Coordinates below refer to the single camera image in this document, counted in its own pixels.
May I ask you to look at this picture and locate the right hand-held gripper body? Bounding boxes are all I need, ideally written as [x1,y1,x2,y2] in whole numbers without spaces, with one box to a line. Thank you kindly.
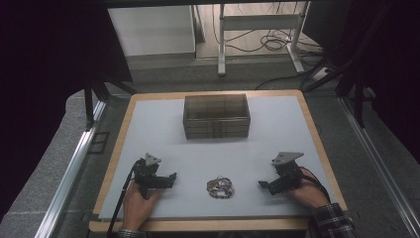
[270,151,305,193]

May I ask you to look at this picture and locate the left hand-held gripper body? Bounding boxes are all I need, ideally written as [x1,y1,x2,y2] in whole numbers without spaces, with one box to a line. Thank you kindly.
[133,152,162,200]

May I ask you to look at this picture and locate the tangle of bracelets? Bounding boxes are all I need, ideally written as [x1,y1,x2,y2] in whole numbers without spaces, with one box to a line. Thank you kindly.
[206,176,236,200]

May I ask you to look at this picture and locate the brown translucent drawer box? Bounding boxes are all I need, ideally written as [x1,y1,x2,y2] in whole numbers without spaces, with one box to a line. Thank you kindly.
[182,93,252,140]

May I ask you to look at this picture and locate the person's right hand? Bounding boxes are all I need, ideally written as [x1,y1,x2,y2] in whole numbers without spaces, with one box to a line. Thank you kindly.
[286,178,328,209]

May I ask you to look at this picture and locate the person's left hand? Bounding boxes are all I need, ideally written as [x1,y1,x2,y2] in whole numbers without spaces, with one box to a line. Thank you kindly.
[122,180,162,231]

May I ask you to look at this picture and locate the white table mat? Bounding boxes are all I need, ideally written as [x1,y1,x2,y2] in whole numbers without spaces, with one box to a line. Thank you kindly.
[98,95,341,221]

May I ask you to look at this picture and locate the black metal stand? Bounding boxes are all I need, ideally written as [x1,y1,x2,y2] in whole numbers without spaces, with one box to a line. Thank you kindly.
[302,58,378,129]
[82,76,139,132]

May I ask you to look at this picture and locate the white power strip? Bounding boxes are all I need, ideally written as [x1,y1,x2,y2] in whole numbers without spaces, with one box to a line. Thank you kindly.
[311,66,332,82]

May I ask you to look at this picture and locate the white cabinet panel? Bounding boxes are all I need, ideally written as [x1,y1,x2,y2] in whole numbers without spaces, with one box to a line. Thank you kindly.
[108,4,197,58]

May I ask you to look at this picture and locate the black curtain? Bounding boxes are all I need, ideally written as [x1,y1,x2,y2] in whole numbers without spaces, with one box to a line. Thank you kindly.
[0,0,134,221]
[302,0,420,164]

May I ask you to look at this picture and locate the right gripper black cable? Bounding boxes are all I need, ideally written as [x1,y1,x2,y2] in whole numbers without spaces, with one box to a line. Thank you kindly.
[297,166,332,203]

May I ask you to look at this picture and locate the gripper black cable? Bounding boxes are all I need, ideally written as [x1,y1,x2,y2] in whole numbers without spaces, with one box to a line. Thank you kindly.
[297,166,332,203]
[106,161,137,238]

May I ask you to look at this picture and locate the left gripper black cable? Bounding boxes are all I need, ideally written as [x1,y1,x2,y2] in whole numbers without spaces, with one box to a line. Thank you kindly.
[106,161,137,238]

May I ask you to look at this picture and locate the aluminium rail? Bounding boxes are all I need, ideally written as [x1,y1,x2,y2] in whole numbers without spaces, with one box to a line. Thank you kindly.
[339,96,420,238]
[34,100,107,238]

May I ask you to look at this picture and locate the black floor cables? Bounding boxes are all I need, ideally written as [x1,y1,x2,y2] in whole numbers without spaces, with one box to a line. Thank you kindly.
[211,2,326,67]

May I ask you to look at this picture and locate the white metal desk frame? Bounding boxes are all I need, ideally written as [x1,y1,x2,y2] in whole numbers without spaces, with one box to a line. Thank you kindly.
[217,1,311,77]

